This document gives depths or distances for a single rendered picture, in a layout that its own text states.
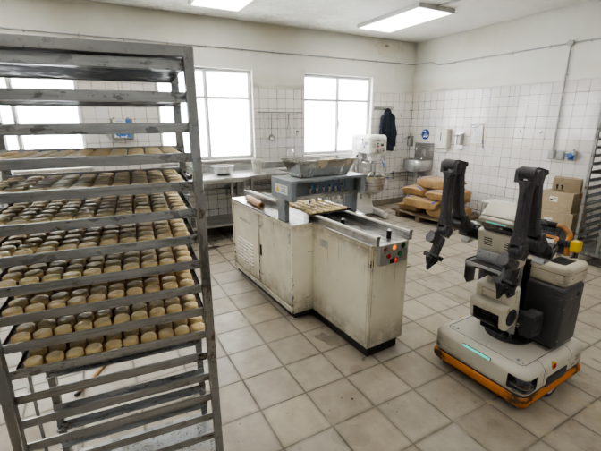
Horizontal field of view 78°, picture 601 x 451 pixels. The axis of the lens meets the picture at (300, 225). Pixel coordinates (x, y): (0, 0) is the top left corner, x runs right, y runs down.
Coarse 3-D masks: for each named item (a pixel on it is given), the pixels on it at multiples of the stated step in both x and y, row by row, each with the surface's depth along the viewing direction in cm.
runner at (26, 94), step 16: (0, 96) 95; (16, 96) 97; (32, 96) 98; (48, 96) 99; (64, 96) 101; (80, 96) 102; (96, 96) 103; (112, 96) 105; (128, 96) 107; (144, 96) 108; (160, 96) 110; (176, 96) 112
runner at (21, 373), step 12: (180, 336) 131; (192, 336) 133; (204, 336) 135; (120, 348) 124; (132, 348) 125; (144, 348) 127; (156, 348) 128; (72, 360) 118; (84, 360) 120; (96, 360) 121; (12, 372) 112; (24, 372) 114; (36, 372) 115
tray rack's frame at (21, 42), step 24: (0, 48) 108; (24, 48) 94; (48, 48) 95; (72, 48) 96; (96, 48) 98; (120, 48) 100; (144, 48) 103; (168, 48) 105; (0, 120) 130; (0, 144) 131; (0, 360) 108; (0, 384) 109; (48, 384) 158; (192, 432) 182
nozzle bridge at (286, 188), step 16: (272, 176) 301; (288, 176) 299; (320, 176) 298; (336, 176) 298; (352, 176) 304; (272, 192) 305; (288, 192) 281; (304, 192) 293; (320, 192) 302; (336, 192) 304; (352, 192) 313; (288, 208) 292; (352, 208) 326
